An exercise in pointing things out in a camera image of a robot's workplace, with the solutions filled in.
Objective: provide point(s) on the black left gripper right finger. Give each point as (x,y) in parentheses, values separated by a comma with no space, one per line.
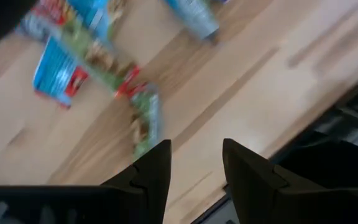
(253,193)

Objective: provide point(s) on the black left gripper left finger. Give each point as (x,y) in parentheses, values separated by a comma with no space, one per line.
(151,186)

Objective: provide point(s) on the green red granola bar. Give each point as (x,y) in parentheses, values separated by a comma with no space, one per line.
(99,59)
(43,14)
(146,121)

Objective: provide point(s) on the light blue granola bar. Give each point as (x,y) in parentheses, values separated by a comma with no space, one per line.
(194,15)
(95,15)
(57,74)

